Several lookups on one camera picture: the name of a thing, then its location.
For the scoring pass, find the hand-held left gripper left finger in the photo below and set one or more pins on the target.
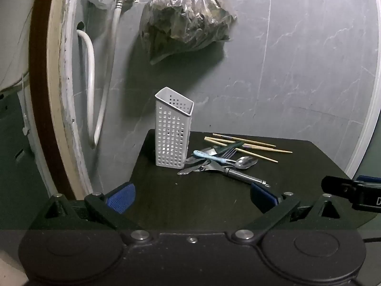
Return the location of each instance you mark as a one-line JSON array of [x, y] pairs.
[[122, 199]]

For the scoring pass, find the clear plastic bag of greens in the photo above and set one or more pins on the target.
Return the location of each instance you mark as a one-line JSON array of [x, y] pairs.
[[184, 20]]

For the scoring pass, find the white perforated utensil holder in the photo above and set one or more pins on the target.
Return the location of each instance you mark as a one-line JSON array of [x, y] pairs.
[[171, 143]]

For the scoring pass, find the plain bamboo chopstick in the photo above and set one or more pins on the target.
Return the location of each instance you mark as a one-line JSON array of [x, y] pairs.
[[217, 143], [262, 156]]

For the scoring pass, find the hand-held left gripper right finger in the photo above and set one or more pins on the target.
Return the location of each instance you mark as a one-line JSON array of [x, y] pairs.
[[263, 197]]

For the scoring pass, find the steel fork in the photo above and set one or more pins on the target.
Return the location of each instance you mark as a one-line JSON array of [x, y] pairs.
[[230, 154]]

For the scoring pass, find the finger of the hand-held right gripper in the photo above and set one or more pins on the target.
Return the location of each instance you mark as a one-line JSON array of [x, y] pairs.
[[339, 187], [369, 179]]

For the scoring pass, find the wooden door frame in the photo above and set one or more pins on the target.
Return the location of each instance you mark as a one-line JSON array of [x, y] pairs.
[[41, 65]]

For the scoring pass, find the steel table knife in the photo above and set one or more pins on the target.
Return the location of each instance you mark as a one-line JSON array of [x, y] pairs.
[[190, 170]]

